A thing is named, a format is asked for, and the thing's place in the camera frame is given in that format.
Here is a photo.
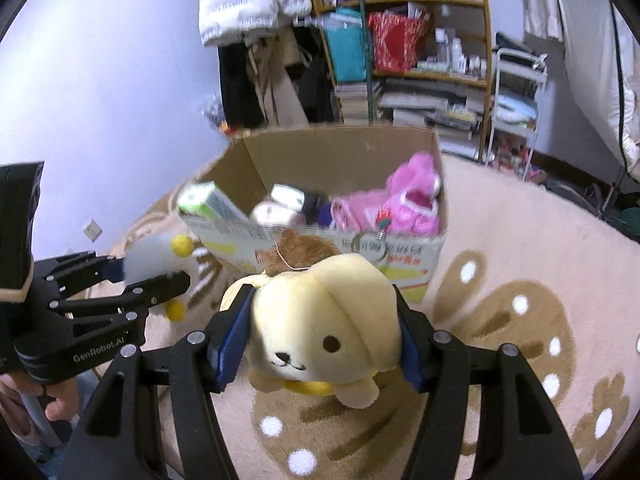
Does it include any white fluffy pompom toy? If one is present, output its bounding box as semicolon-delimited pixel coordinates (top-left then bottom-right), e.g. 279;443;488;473
122;233;198;323

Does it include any yellow dog plush toy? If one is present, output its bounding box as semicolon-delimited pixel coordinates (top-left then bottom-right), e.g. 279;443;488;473
219;229;401;408

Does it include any pink bear plush toy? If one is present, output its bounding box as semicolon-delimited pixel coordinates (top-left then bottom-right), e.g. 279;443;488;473
375;152;442;236

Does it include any person's left hand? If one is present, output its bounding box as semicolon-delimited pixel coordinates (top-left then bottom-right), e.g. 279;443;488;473
1;372;79;422

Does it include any beige brown patterned rug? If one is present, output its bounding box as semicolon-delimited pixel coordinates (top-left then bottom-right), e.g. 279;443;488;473
89;152;640;480

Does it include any green white tissue pack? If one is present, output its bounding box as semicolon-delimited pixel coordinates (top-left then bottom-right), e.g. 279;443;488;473
177;182;248;222

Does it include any pink tissue pack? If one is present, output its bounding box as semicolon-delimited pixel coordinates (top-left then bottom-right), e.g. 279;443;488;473
250;200;298;226

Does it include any brown cardboard box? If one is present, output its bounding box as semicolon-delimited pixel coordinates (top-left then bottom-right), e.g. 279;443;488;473
178;126;447;304

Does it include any plastic bag with toys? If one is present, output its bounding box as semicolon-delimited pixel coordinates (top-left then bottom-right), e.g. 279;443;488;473
202;93;247;139

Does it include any pink folded plastic bag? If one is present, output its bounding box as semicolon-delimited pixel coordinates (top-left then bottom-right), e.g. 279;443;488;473
331;190;388;232

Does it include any navy white plush doll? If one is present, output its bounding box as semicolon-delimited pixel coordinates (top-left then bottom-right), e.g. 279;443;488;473
296;191;333;228

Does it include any black hanging garment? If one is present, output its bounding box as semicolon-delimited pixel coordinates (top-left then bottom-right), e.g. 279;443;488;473
218;42;264;129

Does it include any stack of books right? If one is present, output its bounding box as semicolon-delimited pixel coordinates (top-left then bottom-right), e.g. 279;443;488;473
376;77;486;160

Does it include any stack of books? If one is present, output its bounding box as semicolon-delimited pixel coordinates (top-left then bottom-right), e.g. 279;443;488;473
376;77;486;160
334;81;370;126

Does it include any beige hanging coat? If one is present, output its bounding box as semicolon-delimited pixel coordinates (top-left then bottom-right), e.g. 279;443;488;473
247;27;308;128

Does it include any white metal trolley cart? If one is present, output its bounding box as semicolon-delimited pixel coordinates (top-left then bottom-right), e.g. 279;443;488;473
485;47;548;181

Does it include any stack of books left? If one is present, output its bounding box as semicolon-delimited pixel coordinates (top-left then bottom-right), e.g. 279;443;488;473
334;81;370;126

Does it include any wooden bookshelf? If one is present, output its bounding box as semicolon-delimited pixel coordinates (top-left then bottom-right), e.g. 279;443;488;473
310;0;492;162

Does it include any cream duvet bundle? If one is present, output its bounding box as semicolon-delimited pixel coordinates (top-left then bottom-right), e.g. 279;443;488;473
558;0;639;179

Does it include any red patterned gift bag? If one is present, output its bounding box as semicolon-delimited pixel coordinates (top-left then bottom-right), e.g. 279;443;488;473
368;10;431;73

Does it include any teal paper bag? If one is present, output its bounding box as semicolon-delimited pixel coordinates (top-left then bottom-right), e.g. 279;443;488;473
321;8;367;84

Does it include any white wall socket upper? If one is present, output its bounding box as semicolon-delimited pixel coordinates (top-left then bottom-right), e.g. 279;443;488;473
82;219;103;243

